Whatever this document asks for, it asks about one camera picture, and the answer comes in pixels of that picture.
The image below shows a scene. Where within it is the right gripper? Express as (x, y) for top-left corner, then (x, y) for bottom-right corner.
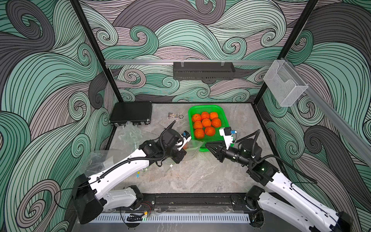
(204, 141), (251, 167)

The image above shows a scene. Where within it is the orange taken out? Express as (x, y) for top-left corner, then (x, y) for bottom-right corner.
(204, 126), (216, 137)
(191, 114), (202, 122)
(209, 112), (218, 120)
(201, 112), (210, 120)
(211, 118), (222, 128)
(202, 119), (212, 128)
(194, 128), (205, 139)
(193, 121), (203, 130)

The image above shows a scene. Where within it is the blue-zip clear bag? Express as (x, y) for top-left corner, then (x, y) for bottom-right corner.
(77, 150), (149, 181)

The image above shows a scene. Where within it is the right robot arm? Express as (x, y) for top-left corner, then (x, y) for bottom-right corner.
(205, 127), (353, 232)

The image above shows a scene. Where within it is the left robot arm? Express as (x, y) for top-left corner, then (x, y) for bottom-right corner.
(72, 124), (191, 224)

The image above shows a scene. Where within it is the small card box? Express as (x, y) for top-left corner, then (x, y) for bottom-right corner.
(167, 112), (179, 120)

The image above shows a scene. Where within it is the green plastic basket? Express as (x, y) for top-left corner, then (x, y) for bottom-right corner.
(188, 105), (230, 152)

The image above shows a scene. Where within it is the black case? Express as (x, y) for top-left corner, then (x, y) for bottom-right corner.
(110, 101), (153, 127)

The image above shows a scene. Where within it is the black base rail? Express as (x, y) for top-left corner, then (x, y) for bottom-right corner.
(142, 193), (259, 213)

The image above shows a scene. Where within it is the black wall tray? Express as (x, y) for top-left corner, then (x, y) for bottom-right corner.
(173, 61), (236, 84)

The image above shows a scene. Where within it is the clear acrylic wall holder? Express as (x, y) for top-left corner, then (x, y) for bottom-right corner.
(263, 59), (308, 107)

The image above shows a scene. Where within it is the white slotted cable duct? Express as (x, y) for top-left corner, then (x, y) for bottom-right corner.
(92, 213), (250, 224)

